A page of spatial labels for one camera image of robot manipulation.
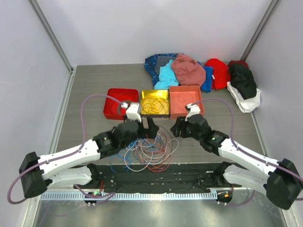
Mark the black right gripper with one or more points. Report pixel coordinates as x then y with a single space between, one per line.
180 124

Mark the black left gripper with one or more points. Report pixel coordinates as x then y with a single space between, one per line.
145 133

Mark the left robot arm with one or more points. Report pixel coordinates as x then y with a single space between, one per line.
35 171

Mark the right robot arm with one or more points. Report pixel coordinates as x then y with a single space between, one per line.
278 180

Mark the gold metal tin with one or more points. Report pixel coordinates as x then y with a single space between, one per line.
155 103

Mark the salmon pink box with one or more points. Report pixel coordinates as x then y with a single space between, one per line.
180 96

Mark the grey tape roll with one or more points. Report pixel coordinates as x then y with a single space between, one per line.
119 108

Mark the cyan cloth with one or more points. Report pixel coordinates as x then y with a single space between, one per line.
167 77

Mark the royal blue cloth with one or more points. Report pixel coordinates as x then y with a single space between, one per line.
207 85

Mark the dusty pink cloth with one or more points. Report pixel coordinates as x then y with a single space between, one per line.
188 71

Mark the grey cloth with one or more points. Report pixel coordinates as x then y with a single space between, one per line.
162 61

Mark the black cloth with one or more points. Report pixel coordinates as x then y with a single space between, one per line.
242 79

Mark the dark red cloth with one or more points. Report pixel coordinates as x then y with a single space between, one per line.
239 62

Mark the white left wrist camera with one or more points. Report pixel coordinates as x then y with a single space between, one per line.
132 111

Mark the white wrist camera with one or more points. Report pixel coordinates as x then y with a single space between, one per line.
132 111
192 109

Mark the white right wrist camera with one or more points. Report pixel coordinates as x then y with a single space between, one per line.
192 109

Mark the white slotted cable duct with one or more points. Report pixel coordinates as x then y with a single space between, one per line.
77 195

